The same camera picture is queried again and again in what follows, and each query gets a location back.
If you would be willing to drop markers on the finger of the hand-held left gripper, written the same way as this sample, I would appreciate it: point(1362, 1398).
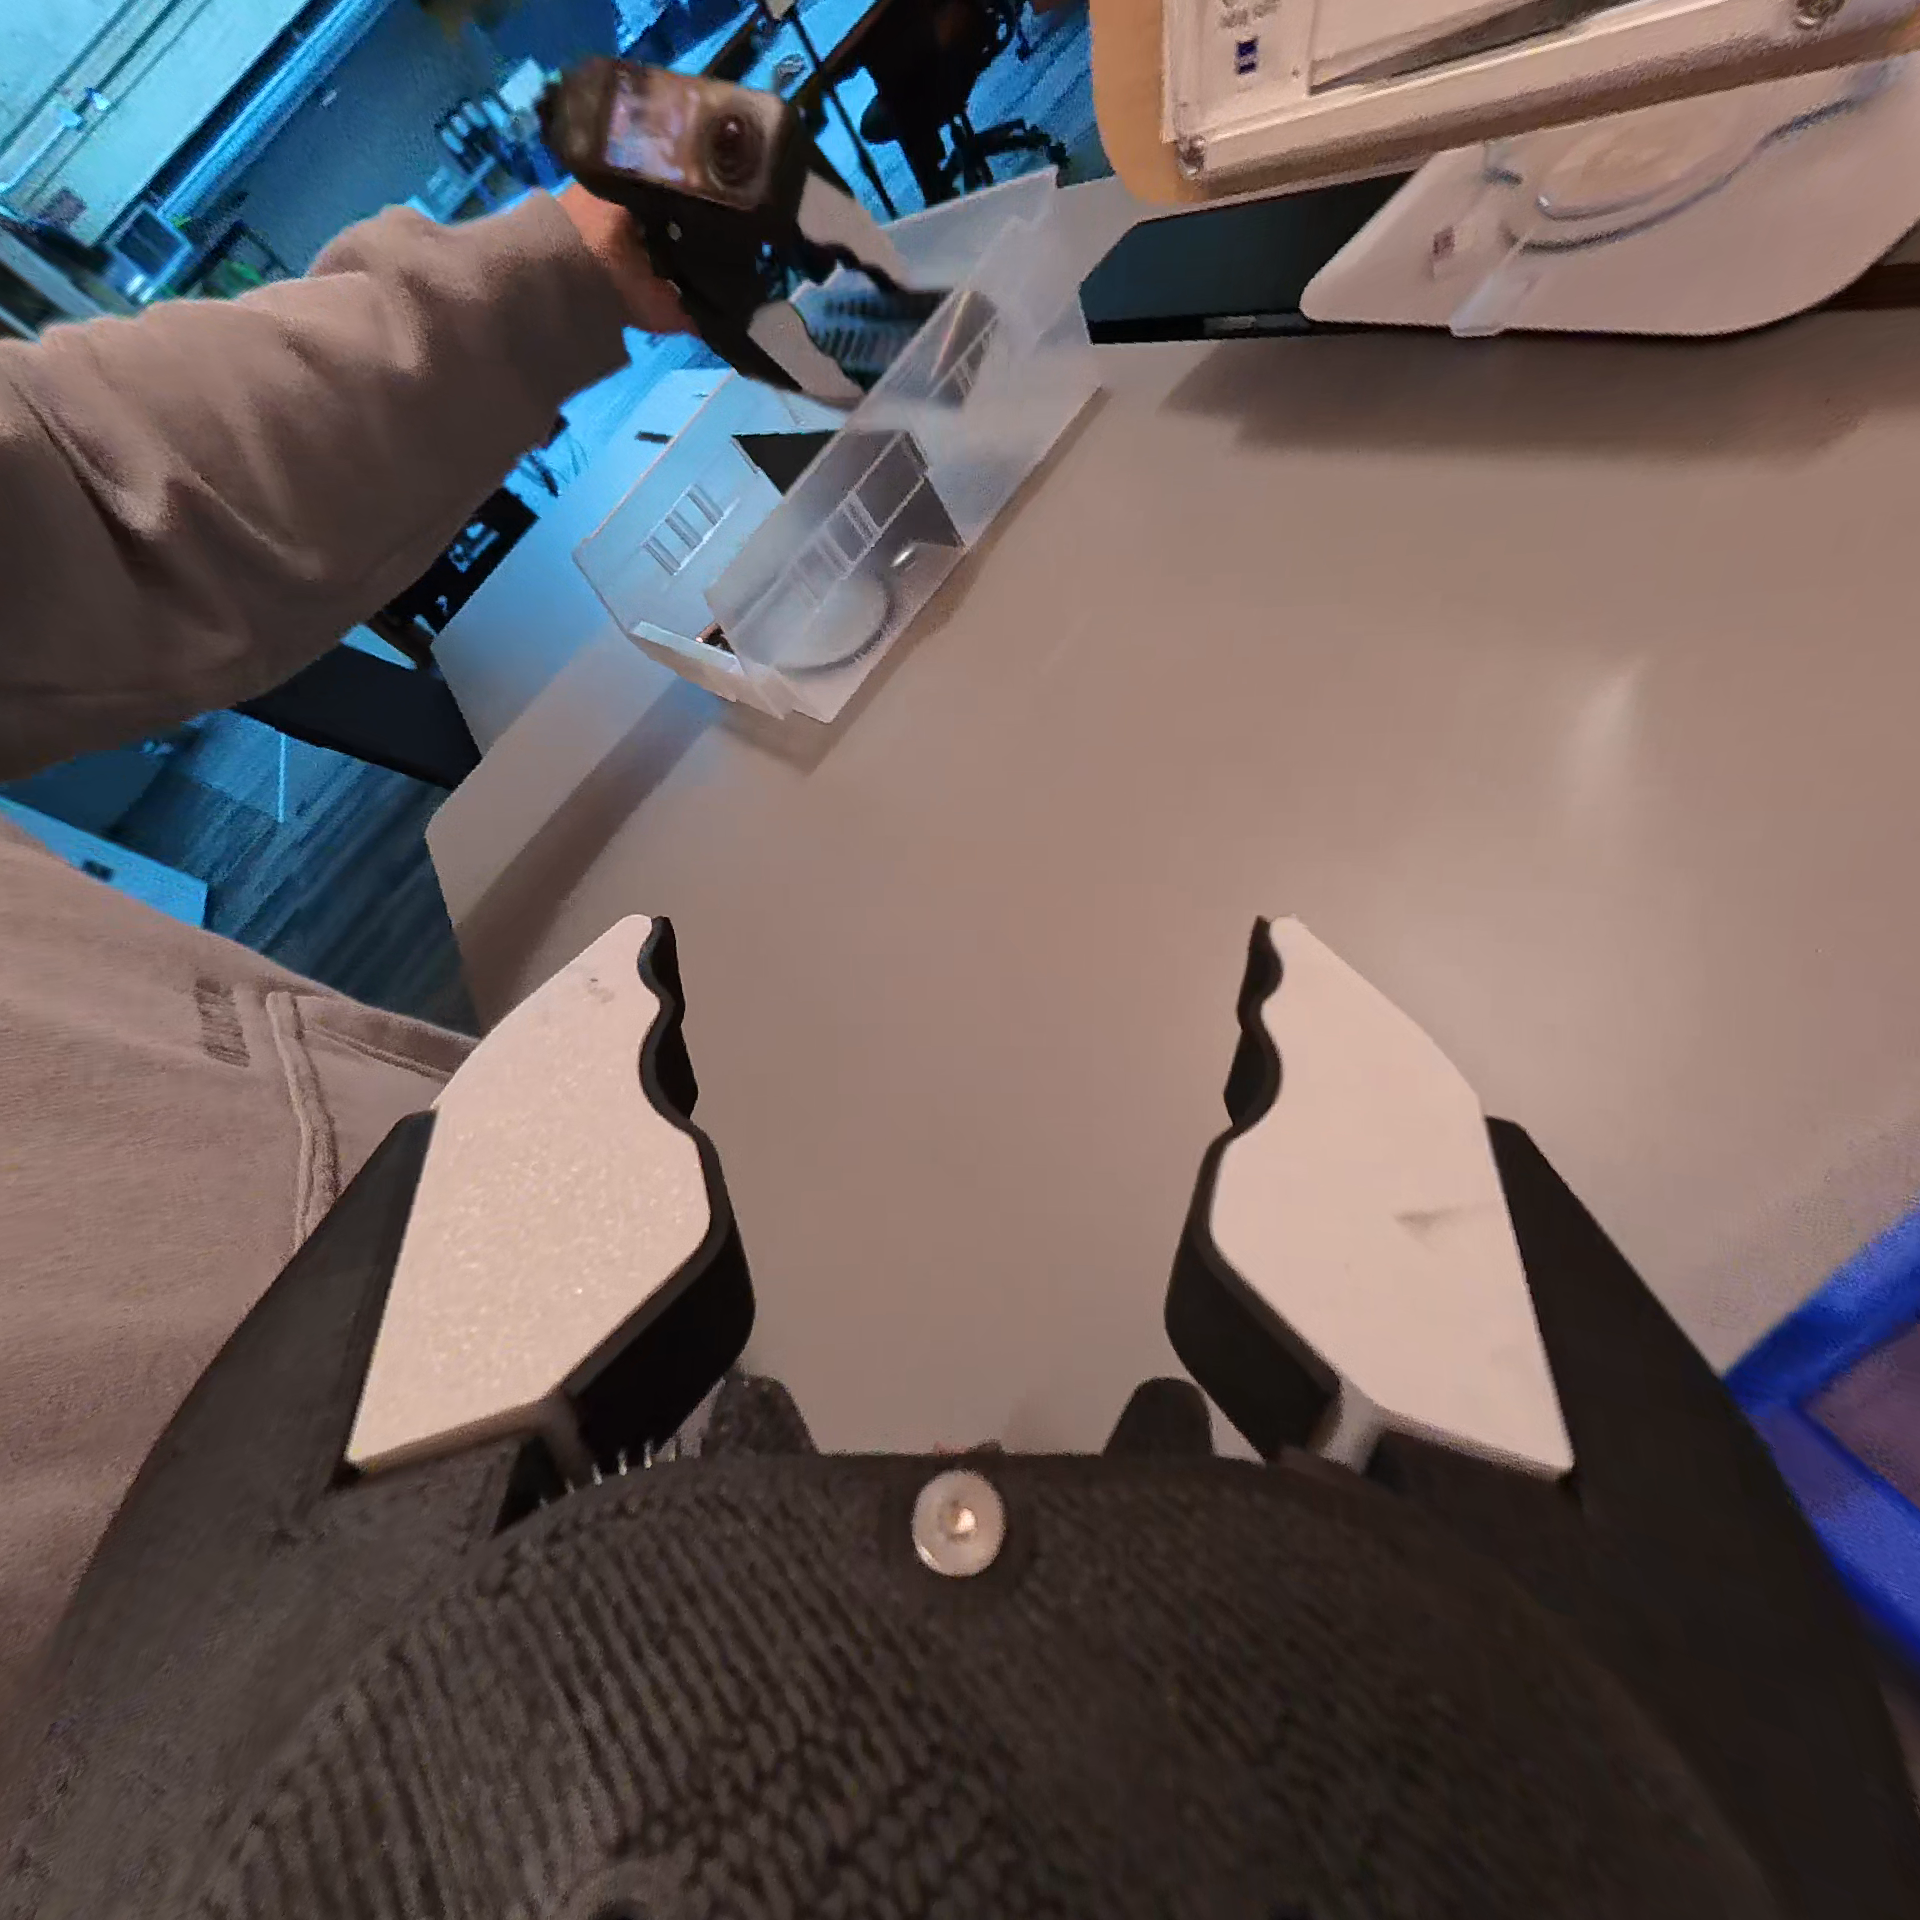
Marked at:
point(839, 225)
point(792, 342)

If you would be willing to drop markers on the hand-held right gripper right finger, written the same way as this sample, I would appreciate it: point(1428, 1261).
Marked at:
point(1381, 1230)

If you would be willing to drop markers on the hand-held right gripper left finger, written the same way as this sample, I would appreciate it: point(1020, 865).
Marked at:
point(540, 1230)

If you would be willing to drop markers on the clear plastic organizer box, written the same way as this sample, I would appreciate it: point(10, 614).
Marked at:
point(975, 450)

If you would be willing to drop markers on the person's left forearm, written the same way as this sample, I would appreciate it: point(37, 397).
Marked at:
point(301, 450)

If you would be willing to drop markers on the person's left hand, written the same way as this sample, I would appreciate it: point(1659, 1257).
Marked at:
point(630, 277)

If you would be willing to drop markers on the black office chair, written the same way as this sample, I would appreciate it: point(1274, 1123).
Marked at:
point(938, 77)

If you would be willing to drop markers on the white round disc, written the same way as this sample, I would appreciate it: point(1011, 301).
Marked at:
point(834, 630)

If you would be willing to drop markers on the flat black device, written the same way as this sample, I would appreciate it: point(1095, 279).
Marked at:
point(1202, 271)

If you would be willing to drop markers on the person's grey sweatshirt torso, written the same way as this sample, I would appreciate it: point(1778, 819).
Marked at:
point(149, 1201)

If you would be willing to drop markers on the blue plastic bin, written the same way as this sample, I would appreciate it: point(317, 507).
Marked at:
point(1786, 1381)

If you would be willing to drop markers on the white framed sign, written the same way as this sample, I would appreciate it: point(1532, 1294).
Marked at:
point(1276, 90)

